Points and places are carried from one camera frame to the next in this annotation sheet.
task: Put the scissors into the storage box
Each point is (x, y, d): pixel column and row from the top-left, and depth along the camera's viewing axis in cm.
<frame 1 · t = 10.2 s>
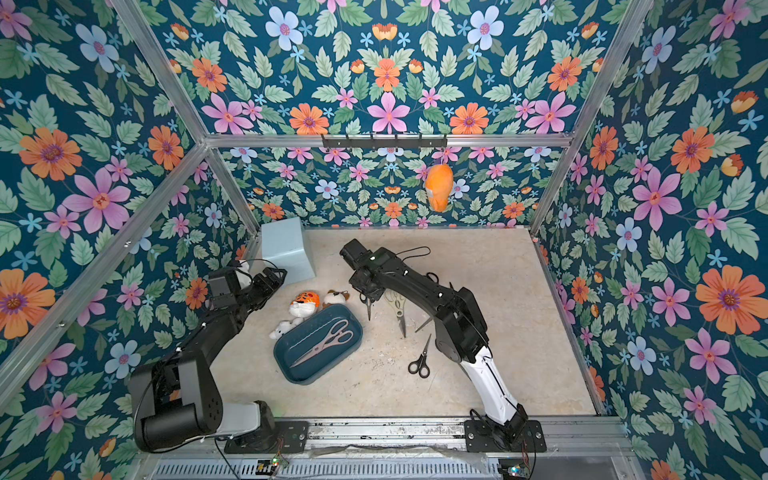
left hand: (280, 274, 88), fingers open
right hand: (357, 287, 91), fingers closed
teal storage box: (312, 331, 93), point 2 cm above the table
light blue box: (284, 247, 95), point 17 cm above the table
tiger plush toy: (304, 304, 94), point 6 cm above the table
brown white plush toy: (335, 297, 98), point 4 cm above the table
white plush toy: (284, 326, 92), point 3 cm above the table
pink scissors: (335, 336, 92), on the table
small black scissors bottom: (421, 366, 87), on the table

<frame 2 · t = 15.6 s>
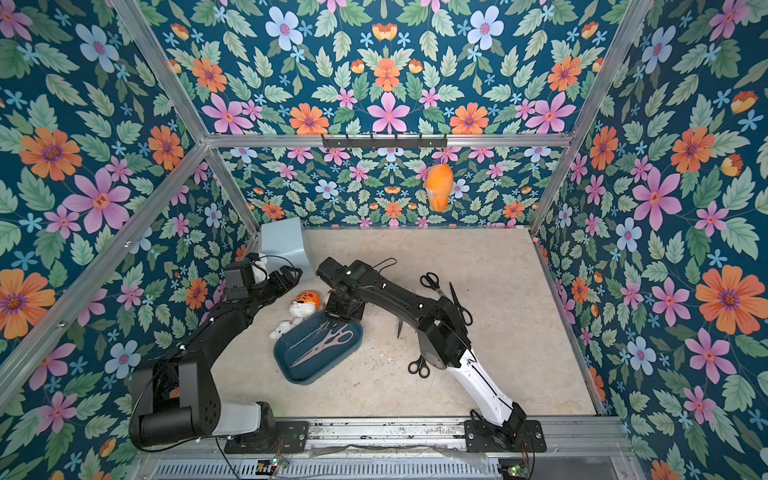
left hand: (294, 273, 88), fingers open
right hand: (333, 318, 86), fingers closed
black scissors top: (431, 280, 106), on the table
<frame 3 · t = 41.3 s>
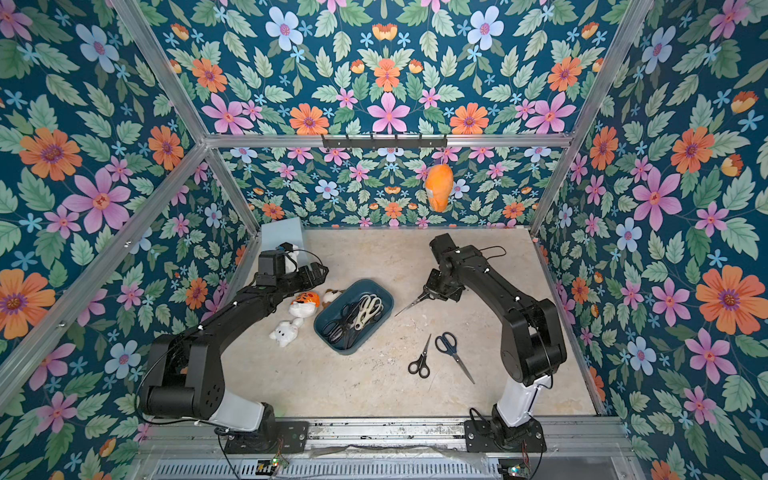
left hand: (319, 268, 91), fingers open
right hand: (434, 291, 89), fingers closed
teal storage box: (352, 338, 92), on the table
beige kitchen scissors: (371, 307, 96), point 3 cm above the table
large black scissors: (334, 329, 92), point 3 cm above the table
blue handled scissors: (447, 343, 91), on the table
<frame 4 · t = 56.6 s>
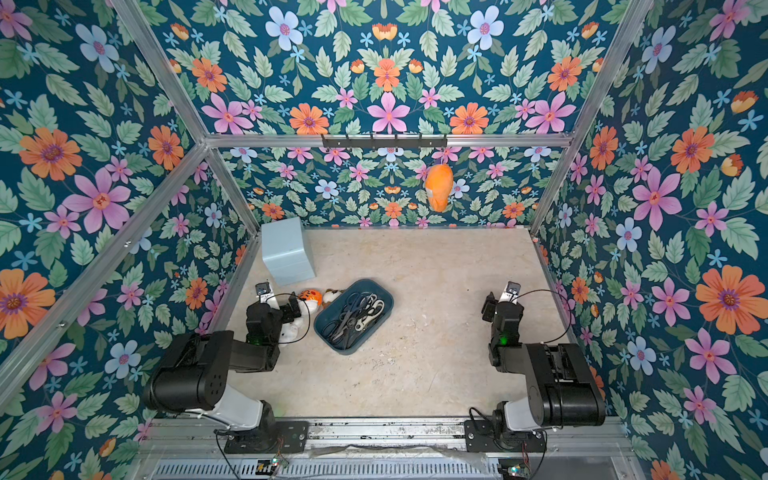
left hand: (279, 293, 92), fingers open
right hand: (502, 295, 91), fingers open
